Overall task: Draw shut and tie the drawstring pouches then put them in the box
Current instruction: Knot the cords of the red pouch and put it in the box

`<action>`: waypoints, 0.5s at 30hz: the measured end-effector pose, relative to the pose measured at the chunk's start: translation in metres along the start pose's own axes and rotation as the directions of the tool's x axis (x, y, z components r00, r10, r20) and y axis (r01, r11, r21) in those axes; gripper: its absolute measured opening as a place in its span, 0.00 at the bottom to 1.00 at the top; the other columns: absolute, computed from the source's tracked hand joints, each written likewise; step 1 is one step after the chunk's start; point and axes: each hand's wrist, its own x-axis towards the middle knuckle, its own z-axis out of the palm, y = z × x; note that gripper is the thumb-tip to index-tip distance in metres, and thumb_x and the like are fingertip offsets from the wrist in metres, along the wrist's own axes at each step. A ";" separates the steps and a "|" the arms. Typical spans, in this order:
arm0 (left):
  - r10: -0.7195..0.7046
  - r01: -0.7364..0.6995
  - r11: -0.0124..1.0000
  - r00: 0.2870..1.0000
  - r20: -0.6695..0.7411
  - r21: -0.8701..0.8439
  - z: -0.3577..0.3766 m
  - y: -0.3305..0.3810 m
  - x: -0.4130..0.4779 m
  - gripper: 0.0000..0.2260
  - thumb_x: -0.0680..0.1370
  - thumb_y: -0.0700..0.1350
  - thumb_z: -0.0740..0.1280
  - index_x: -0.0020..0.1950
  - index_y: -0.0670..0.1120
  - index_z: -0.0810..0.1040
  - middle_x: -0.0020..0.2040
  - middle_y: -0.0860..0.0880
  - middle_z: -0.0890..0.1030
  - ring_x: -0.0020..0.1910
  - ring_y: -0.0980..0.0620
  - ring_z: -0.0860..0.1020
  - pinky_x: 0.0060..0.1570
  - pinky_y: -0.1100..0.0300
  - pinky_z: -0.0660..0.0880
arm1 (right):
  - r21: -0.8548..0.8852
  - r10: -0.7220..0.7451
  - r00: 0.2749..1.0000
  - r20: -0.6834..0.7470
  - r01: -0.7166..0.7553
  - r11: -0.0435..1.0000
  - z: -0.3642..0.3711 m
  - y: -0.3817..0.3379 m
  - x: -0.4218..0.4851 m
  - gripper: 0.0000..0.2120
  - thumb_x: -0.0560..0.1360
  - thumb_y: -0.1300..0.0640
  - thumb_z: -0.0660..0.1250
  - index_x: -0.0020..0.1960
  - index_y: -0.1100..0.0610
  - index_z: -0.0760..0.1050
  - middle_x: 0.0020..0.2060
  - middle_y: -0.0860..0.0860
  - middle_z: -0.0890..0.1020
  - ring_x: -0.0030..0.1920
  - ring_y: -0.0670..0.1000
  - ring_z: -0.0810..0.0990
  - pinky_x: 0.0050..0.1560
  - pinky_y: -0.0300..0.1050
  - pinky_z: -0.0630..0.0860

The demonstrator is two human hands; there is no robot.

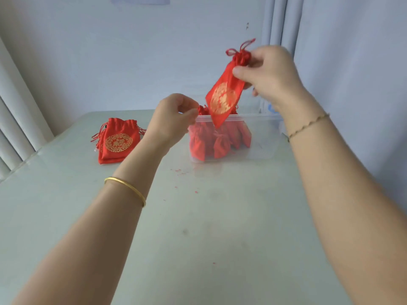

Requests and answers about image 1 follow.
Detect person's left hand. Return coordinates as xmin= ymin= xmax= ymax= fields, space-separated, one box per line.
xmin=145 ymin=93 xmax=200 ymax=156

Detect person's right hand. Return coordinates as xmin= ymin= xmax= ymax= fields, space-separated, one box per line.
xmin=232 ymin=45 xmax=314 ymax=113

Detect red pouches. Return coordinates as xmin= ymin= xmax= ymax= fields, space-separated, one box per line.
xmin=187 ymin=104 xmax=252 ymax=162

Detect clear plastic storage box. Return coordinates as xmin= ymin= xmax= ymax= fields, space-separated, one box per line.
xmin=187 ymin=104 xmax=285 ymax=164

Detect person's left forearm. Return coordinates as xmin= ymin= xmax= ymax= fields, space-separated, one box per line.
xmin=12 ymin=136 xmax=164 ymax=305

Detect person's right forearm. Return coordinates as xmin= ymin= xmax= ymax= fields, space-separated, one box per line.
xmin=279 ymin=95 xmax=407 ymax=305

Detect gold bangle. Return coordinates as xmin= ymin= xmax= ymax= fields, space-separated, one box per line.
xmin=104 ymin=177 xmax=147 ymax=208

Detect grey curtain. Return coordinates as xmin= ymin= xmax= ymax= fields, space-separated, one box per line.
xmin=260 ymin=0 xmax=407 ymax=207

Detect white vertical blinds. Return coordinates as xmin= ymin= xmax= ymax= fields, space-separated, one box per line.
xmin=0 ymin=38 xmax=55 ymax=181

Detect thin braided bracelet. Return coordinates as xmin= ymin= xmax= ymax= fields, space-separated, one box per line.
xmin=287 ymin=113 xmax=330 ymax=143

